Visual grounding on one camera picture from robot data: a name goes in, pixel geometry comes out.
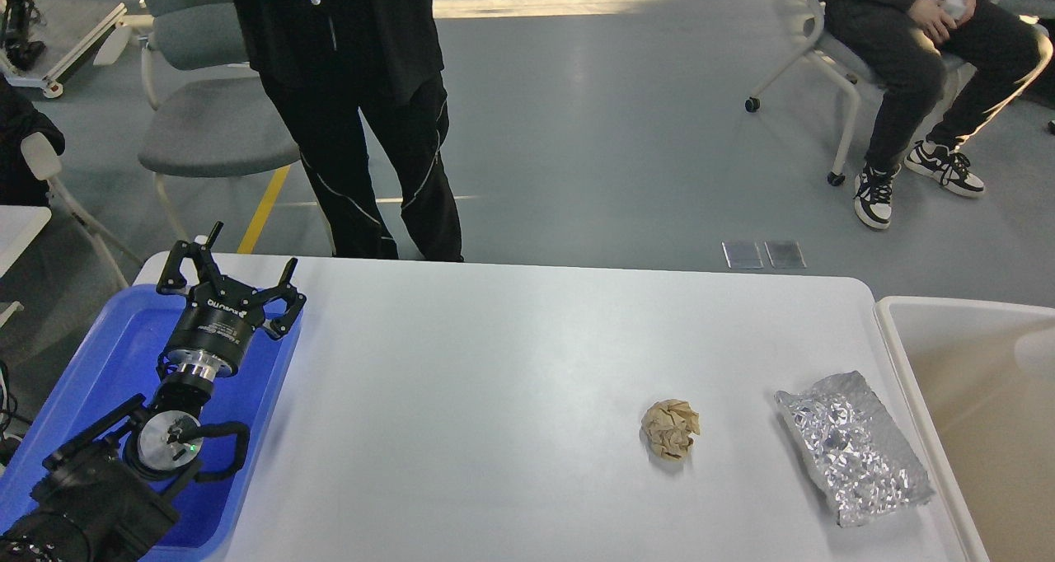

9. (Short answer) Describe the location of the robot base stand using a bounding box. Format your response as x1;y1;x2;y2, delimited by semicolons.
1;0;128;99

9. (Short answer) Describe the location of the left metal floor plate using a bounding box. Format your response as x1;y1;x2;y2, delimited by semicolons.
722;240;765;269

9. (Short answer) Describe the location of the person in dark trousers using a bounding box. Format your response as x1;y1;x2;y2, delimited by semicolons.
824;0;1053;229

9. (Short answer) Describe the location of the blue plastic tray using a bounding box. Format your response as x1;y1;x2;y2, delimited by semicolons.
1;285;302;561

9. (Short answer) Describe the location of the crumpled silver foil bag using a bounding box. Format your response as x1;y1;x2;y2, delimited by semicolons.
775;371;937;528

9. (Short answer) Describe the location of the white paper cup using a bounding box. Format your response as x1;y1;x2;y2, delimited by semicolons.
1013;328;1055;382

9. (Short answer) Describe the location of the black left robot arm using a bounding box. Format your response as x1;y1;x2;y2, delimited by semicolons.
2;224;307;561

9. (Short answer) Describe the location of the white chair at left edge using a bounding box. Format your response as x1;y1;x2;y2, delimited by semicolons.
20;133;143;289

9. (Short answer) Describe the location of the beige plastic bin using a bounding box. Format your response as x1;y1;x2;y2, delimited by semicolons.
875;297;1054;561

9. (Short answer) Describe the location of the white side table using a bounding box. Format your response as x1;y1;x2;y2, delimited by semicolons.
1;205;52;276

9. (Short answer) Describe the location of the white chair on right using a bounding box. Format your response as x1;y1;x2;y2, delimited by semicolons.
743;0;884;186

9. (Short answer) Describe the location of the standing person in black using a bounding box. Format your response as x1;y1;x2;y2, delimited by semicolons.
233;0;463;261

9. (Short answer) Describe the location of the crumpled brown paper ball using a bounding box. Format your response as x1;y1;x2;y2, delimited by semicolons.
641;398;701;461

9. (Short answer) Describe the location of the right metal floor plate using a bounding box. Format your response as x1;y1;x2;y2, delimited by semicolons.
764;241;807;269

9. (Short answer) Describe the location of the grey office chair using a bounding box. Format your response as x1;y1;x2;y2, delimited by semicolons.
137;0;300;239

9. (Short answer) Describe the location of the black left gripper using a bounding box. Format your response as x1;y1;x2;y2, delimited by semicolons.
157;221;307;377

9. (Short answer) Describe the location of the metal floor plate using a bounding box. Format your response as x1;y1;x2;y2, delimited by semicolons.
722;240;765;269
764;241;807;269

